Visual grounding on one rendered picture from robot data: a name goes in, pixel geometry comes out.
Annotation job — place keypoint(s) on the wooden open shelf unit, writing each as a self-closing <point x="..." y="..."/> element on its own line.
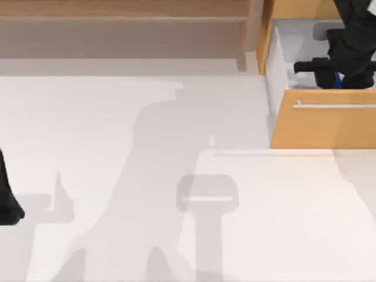
<point x="123" y="32"/>

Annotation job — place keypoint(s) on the grey drawer inside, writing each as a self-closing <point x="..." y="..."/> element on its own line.
<point x="277" y="67"/>

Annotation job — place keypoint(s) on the pale wooden drawer front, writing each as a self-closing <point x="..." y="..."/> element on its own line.
<point x="323" y="129"/>

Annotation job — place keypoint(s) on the wooden drawer cupboard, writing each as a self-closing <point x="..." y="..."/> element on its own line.
<point x="265" y="35"/>

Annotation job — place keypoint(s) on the small blue object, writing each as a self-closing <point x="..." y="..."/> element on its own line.
<point x="337" y="80"/>

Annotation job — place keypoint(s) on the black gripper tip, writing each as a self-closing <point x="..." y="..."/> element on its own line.
<point x="7" y="202"/>

